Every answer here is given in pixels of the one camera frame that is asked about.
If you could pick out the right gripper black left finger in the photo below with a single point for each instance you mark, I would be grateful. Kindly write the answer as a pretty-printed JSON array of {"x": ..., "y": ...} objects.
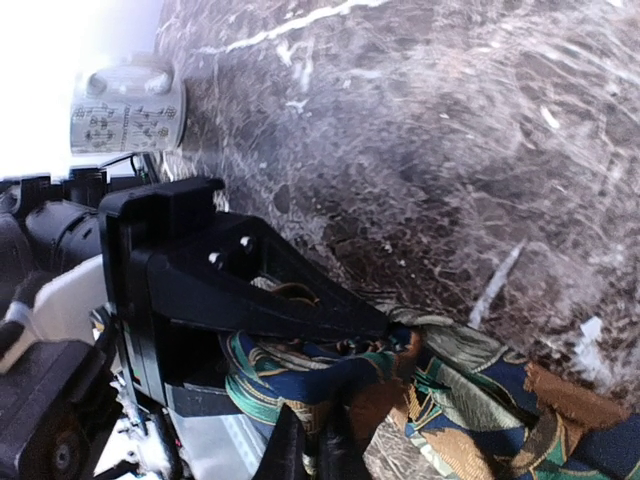
[{"x": 283, "y": 456}]

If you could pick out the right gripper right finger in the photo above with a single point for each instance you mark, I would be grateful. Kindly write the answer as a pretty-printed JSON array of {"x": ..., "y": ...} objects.
[{"x": 338, "y": 456}]

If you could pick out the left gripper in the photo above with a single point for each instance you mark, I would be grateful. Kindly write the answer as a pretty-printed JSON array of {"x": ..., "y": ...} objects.
[{"x": 170, "y": 270}]

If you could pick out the camouflage patterned necktie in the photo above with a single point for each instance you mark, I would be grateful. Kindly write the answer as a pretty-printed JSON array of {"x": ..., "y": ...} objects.
[{"x": 475, "y": 408}]

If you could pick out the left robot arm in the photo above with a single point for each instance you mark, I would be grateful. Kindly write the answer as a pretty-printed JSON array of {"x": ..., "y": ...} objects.
[{"x": 58, "y": 225}]

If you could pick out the patterned mug with orange liquid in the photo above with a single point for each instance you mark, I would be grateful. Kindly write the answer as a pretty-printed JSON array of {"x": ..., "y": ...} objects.
[{"x": 135, "y": 105}]

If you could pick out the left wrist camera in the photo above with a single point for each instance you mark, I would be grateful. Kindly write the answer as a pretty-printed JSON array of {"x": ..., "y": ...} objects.
[{"x": 58, "y": 408}]

